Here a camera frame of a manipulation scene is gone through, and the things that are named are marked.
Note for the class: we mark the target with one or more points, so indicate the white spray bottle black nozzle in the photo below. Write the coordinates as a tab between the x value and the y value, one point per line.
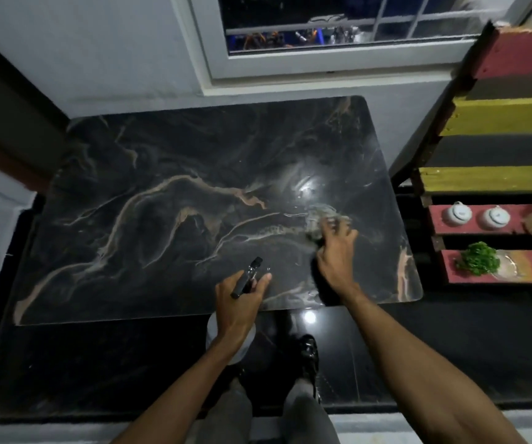
248	276

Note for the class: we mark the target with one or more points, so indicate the person's right hand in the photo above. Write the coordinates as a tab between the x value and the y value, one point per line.
337	265

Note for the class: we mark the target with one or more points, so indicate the person's left thumb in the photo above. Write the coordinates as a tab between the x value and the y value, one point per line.
262	282

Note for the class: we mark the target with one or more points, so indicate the person's right thumb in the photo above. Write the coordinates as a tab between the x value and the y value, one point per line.
322	257

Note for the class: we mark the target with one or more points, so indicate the white ceramic lidded jar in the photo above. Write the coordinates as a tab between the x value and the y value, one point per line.
456	214
495	218

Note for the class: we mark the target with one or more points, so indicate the colourful wooden pallet shelf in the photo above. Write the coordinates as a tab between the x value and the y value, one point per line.
501	115

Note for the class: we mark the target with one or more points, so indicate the person's left forearm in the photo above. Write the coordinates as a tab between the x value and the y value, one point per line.
178	402

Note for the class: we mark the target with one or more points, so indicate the black shiny shoe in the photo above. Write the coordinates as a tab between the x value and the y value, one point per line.
308	353

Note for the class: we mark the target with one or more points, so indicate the grey cleaning cloth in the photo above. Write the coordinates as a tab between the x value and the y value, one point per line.
316	222

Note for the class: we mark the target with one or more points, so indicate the white window frame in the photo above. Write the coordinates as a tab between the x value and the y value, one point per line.
340	60

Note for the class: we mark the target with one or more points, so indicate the person's left hand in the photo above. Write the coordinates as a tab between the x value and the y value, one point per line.
233	314

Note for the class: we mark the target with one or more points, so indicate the person's right forearm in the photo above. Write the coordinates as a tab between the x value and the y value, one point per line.
414	365

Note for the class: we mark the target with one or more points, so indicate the clear glass dish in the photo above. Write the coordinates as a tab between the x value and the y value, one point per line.
513	265

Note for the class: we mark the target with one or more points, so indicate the person's grey trouser leg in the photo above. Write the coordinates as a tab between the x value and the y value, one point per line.
233	416
307	416

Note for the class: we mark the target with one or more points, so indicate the green leafy plant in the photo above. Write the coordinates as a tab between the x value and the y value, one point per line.
478	259

